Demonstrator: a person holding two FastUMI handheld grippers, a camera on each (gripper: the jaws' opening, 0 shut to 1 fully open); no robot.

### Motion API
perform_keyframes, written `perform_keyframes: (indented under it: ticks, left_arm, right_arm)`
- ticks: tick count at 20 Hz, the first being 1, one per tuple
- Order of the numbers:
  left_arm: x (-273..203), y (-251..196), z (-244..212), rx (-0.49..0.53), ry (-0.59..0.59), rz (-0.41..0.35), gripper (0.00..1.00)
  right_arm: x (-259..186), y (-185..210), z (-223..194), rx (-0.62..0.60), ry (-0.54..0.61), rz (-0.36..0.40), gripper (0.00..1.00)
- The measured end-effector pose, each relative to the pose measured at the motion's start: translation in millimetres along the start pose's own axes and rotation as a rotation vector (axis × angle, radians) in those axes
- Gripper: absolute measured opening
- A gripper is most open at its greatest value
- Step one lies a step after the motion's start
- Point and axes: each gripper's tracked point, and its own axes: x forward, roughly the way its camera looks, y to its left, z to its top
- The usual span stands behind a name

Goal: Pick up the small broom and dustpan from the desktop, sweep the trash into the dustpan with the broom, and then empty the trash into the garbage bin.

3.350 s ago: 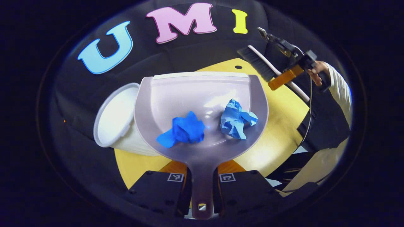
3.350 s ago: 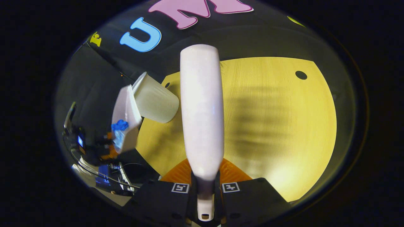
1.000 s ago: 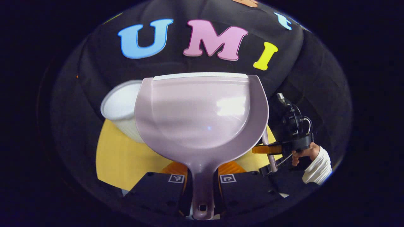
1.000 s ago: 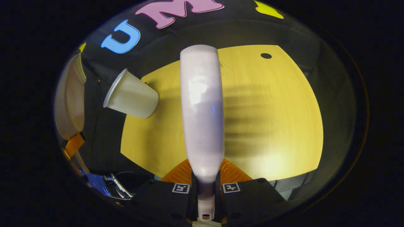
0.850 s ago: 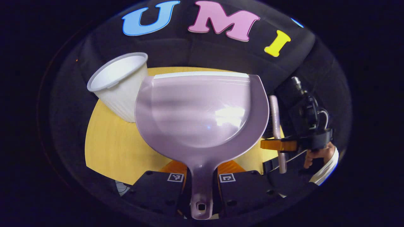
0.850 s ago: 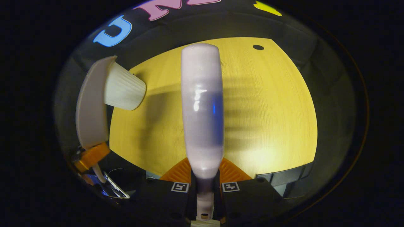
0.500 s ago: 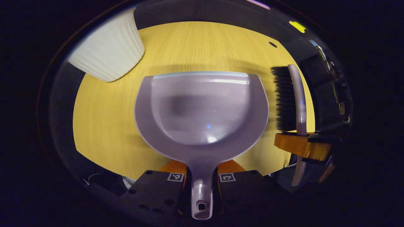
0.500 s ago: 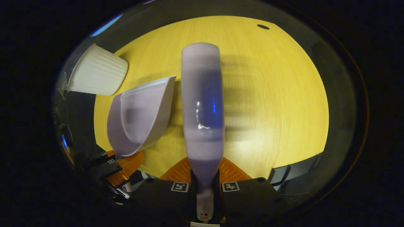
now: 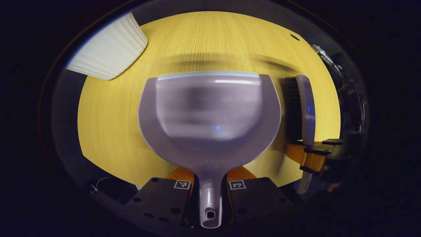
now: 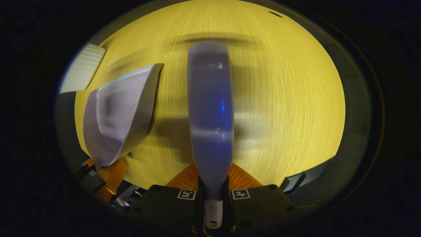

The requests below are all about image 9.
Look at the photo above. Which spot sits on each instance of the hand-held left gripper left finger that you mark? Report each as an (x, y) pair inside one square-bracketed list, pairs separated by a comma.
[(161, 200)]

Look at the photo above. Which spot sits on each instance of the white ribbed garbage bin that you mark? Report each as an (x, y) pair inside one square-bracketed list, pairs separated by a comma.
[(111, 49)]

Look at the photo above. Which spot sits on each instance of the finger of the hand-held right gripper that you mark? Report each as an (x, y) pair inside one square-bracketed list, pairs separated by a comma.
[(293, 153), (315, 161)]

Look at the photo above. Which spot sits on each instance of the small lilac broom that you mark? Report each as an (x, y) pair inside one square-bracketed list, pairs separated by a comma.
[(307, 108)]

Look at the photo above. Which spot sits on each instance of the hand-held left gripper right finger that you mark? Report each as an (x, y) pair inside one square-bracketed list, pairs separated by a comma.
[(260, 200)]

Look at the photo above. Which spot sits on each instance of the small lilac dustpan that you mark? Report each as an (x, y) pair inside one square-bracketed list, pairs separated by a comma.
[(210, 115)]

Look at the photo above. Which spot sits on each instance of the wooden desktop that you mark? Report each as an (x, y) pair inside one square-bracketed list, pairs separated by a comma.
[(111, 131)]

